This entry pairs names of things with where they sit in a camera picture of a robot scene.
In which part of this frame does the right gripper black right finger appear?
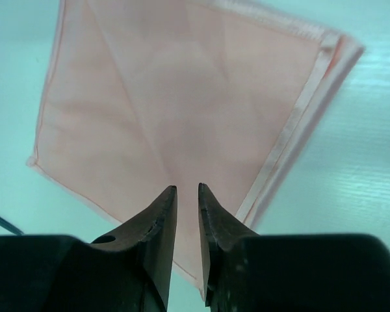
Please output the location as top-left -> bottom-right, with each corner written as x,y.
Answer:
198,183 -> 390,311

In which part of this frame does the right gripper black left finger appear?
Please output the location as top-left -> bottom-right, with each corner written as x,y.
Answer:
0,186 -> 177,311

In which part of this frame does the pink satin napkin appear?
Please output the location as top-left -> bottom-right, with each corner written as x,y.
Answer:
27,1 -> 364,295

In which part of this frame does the teal plastic utensil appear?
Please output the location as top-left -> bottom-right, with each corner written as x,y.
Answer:
0,216 -> 24,236

